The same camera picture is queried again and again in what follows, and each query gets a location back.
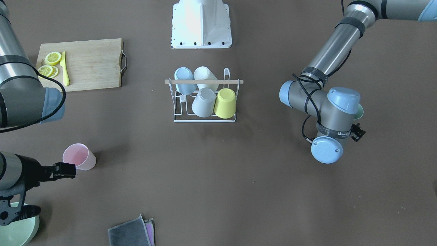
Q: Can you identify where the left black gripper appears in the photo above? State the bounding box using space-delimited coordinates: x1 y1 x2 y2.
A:
351 123 366 142

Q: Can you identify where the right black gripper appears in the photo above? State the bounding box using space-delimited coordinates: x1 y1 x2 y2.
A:
0 155 76 226

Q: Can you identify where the mint green cup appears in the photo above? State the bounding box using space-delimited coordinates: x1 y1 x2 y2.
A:
354 104 364 121

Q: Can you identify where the pink cup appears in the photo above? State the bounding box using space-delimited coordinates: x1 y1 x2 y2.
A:
62 143 97 170

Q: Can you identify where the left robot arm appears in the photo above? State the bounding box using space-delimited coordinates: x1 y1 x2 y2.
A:
279 0 437 164

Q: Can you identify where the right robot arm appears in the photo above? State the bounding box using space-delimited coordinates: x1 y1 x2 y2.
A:
0 1 76 226

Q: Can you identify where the yellow cup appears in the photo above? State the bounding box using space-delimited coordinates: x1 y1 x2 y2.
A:
214 88 236 119

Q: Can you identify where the grey cup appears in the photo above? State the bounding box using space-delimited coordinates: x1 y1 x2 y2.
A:
192 88 216 118

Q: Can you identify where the white cup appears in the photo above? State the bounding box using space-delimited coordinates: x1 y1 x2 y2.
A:
193 66 219 92

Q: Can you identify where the light blue cup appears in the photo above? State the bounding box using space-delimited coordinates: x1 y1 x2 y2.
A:
174 67 197 95

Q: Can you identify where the green bowl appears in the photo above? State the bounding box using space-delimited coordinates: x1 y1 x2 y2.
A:
0 216 40 246

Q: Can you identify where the grey folded cloth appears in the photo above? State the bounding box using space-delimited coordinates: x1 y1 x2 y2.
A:
108 216 149 246

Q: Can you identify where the purple folded cloth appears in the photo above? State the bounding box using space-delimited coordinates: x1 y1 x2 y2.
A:
144 218 155 246

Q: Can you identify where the lemon slice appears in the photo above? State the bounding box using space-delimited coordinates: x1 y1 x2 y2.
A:
49 66 59 78
37 65 56 78
44 52 61 66

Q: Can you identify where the yellow plastic knife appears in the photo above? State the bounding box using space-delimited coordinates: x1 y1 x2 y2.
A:
59 51 70 86

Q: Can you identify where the wooden cutting board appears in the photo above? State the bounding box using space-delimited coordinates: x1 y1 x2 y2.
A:
36 38 127 92

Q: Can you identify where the white wire cup rack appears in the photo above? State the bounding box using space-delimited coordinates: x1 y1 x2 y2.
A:
165 66 244 123

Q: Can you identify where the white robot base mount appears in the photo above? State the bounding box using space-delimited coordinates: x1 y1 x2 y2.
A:
171 0 232 49

